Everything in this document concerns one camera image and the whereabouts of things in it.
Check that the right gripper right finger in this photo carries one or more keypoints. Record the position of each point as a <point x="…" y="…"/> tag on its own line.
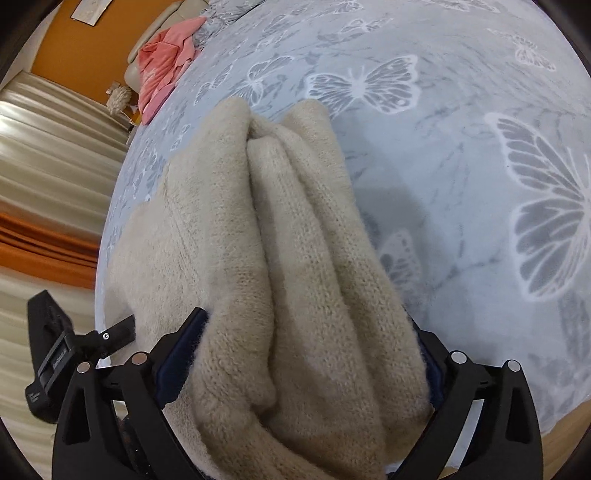
<point x="489" y="407"/>

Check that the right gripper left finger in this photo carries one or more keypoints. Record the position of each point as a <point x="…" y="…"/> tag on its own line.
<point x="111" y="424"/>

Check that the beige sweater with black hearts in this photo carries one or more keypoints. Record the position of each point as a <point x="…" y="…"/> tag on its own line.
<point x="308" y="367"/>

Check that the pink clothes pile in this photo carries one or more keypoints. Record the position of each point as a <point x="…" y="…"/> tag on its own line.
<point x="162" y="61"/>

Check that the orange curtain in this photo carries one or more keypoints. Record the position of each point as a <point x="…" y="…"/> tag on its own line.
<point x="46" y="254"/>

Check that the cream pleated curtain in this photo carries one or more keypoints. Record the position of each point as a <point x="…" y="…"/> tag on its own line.
<point x="60" y="155"/>

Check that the blue butterfly bedspread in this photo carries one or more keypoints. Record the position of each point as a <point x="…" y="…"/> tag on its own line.
<point x="466" y="131"/>

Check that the blue floral pillow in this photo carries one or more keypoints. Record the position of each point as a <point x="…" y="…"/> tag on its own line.
<point x="218" y="16"/>

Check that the framed wall painting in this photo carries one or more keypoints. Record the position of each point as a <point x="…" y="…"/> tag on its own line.
<point x="89" y="12"/>

